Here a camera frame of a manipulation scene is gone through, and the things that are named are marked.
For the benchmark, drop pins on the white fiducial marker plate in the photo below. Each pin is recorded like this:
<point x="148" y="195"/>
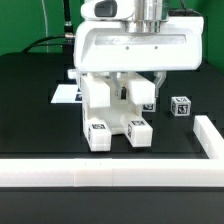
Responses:
<point x="67" y="93"/>

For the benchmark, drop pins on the white U-shaped fence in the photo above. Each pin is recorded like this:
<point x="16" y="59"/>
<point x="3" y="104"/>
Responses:
<point x="208" y="172"/>

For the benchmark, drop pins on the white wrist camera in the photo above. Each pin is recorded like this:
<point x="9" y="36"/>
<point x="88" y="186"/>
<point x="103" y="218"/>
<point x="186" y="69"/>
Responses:
<point x="107" y="9"/>

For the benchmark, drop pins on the white tagged cube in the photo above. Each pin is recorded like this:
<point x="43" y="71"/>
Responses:
<point x="180" y="106"/>
<point x="149" y="107"/>

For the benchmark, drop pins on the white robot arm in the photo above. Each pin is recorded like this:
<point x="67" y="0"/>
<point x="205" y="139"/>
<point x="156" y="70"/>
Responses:
<point x="147" y="18"/>

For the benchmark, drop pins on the white chair back frame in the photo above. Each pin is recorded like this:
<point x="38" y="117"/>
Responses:
<point x="99" y="91"/>

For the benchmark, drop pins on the white tagged cube right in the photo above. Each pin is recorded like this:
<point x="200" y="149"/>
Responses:
<point x="180" y="106"/>

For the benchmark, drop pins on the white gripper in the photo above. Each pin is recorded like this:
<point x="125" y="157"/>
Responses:
<point x="106" y="47"/>

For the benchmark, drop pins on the white tagged cube left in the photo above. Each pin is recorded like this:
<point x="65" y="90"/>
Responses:
<point x="149" y="107"/>

